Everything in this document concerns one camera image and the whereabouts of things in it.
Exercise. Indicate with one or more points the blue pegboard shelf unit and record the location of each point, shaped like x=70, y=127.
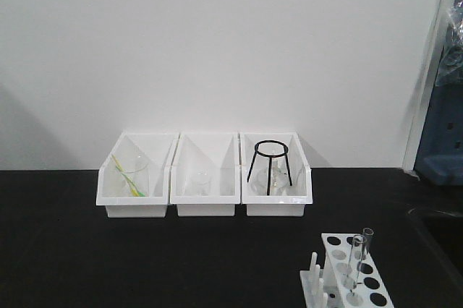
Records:
x=434, y=145

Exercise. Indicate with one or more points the middle white storage bin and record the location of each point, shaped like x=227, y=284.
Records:
x=216, y=153

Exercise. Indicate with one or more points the glass flask under tripod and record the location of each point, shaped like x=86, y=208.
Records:
x=270, y=183

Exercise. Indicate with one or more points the white storage bin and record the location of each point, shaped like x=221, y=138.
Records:
x=297, y=196
x=216, y=153
x=159, y=149

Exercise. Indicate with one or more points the glass test tube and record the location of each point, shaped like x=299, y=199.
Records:
x=368, y=234
x=356, y=257

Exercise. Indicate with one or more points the left white storage bin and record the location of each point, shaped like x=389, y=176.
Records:
x=159, y=149

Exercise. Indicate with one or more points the black wire tripod stand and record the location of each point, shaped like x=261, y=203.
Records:
x=270, y=149

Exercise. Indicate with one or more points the glass beaker with stirrers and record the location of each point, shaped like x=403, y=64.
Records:
x=133, y=174

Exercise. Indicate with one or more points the clear plastic bag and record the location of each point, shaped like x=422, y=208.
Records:
x=450, y=65

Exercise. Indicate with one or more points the white test tube rack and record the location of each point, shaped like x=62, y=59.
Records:
x=323, y=286

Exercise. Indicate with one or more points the small glass beaker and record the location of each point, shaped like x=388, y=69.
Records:
x=201, y=183

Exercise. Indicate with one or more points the right white storage bin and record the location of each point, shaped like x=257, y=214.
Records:
x=297, y=196

